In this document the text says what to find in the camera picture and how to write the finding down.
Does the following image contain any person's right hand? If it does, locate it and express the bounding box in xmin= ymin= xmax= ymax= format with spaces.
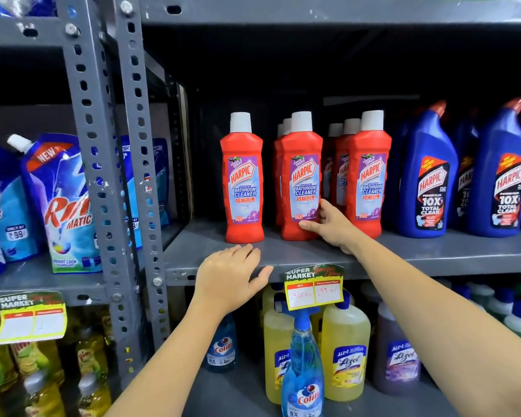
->
xmin=299 ymin=198 xmax=366 ymax=257

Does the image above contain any person's left hand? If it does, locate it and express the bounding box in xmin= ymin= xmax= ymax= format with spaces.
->
xmin=192 ymin=244 xmax=274 ymax=320

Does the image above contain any red cleaner bottle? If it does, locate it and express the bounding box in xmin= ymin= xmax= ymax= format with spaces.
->
xmin=280 ymin=111 xmax=324 ymax=242

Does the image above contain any person's left forearm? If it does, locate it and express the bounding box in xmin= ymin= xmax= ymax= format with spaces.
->
xmin=105 ymin=299 xmax=227 ymax=417

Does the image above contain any person's right forearm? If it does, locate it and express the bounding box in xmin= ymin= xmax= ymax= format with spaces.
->
xmin=351 ymin=232 xmax=521 ymax=417

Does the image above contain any yellow floor cleaner bottle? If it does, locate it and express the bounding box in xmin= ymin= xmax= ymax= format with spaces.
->
xmin=320 ymin=291 xmax=372 ymax=403
xmin=260 ymin=282 xmax=287 ymax=318
xmin=263 ymin=306 xmax=297 ymax=405

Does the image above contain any yellow price tag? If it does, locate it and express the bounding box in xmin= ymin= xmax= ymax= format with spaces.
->
xmin=283 ymin=264 xmax=345 ymax=312
xmin=0 ymin=292 xmax=68 ymax=346

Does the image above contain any small blue glass cleaner bottle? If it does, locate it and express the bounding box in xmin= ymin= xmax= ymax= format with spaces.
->
xmin=206 ymin=312 xmax=238 ymax=373

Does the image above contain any blue glass cleaner spray bottle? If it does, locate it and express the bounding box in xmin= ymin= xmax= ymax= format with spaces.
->
xmin=274 ymin=295 xmax=326 ymax=417

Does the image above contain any row of red bottles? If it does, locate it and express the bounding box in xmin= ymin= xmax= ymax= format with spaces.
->
xmin=220 ymin=110 xmax=392 ymax=244

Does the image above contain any purple floor cleaner bottle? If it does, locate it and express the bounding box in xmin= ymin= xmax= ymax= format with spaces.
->
xmin=372 ymin=301 xmax=422 ymax=396

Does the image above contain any blue toilet cleaner bottle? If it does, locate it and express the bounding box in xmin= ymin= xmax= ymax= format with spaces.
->
xmin=465 ymin=98 xmax=521 ymax=238
xmin=395 ymin=100 xmax=459 ymax=239
xmin=449 ymin=110 xmax=481 ymax=231

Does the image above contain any grey metal shelf rack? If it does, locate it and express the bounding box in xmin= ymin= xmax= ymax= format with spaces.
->
xmin=111 ymin=0 xmax=521 ymax=417
xmin=0 ymin=0 xmax=133 ymax=417

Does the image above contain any row of yellow dishwash bottles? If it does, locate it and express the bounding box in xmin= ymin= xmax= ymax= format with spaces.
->
xmin=0 ymin=306 xmax=114 ymax=417

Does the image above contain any blue detergent pouch white spout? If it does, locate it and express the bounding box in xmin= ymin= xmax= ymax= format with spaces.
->
xmin=6 ymin=133 xmax=103 ymax=274

